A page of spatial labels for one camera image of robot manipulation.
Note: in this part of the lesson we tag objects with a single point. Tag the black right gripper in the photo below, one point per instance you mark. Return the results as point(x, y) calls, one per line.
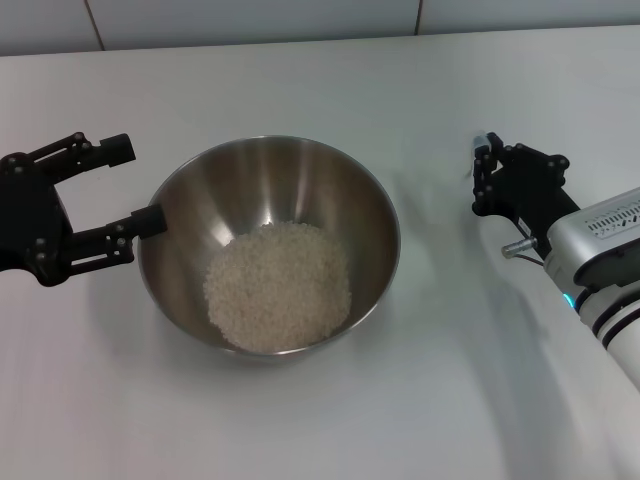
point(530, 195)

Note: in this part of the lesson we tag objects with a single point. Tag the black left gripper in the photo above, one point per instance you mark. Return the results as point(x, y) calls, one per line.
point(30, 220)

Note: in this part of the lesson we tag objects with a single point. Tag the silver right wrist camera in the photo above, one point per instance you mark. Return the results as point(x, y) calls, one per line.
point(600, 235)

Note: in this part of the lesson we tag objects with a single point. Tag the white rice grains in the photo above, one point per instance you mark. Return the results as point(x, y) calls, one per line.
point(280, 290)

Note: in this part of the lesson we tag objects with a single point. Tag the clear plastic measuring cup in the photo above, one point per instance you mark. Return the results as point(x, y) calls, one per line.
point(478, 141)

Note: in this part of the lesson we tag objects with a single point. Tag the stainless steel mixing bowl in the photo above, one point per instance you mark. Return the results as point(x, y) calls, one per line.
point(300, 180)

